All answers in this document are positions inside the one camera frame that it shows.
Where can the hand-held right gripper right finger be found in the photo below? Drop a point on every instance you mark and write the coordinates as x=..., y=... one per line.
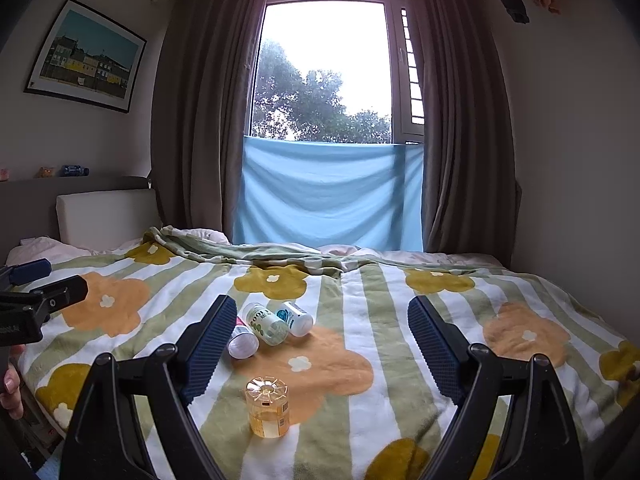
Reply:
x=435, y=345

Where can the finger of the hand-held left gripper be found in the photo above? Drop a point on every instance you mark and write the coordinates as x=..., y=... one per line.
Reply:
x=60, y=294
x=27, y=271

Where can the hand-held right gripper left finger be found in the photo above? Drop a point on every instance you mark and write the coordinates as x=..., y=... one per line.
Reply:
x=207, y=345

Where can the clear amber plastic cup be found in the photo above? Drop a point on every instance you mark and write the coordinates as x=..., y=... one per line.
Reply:
x=267, y=405

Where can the person's left hand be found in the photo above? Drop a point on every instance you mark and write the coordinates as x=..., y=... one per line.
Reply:
x=10, y=390

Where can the pink bed sheet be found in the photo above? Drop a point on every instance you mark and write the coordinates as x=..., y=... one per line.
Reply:
x=50, y=249

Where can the white bottle with pink label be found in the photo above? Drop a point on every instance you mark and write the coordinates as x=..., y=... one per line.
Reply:
x=242, y=342

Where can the white bottle with green label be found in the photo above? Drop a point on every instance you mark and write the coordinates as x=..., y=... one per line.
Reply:
x=265, y=325

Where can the grey bed headboard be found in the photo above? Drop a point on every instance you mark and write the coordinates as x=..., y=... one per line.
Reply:
x=30, y=200

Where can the flower print striped blanket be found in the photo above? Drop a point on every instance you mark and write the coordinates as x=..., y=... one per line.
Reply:
x=350, y=360

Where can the white cushion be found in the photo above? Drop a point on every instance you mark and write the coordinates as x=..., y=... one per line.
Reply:
x=105, y=217

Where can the white bottle with blue label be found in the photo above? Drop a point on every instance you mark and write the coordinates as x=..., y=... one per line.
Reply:
x=296, y=317

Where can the orange figurine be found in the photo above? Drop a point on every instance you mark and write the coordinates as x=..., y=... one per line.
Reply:
x=45, y=172

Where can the light blue cloth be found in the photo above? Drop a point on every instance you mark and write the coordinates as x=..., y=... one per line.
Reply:
x=330, y=195

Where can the brown curtain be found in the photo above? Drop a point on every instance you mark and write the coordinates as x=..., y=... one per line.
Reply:
x=460, y=135
x=205, y=110

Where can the framed picture of houses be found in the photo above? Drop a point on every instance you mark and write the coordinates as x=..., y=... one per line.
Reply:
x=85, y=55

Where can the window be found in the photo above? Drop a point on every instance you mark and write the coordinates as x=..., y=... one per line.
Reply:
x=325, y=60

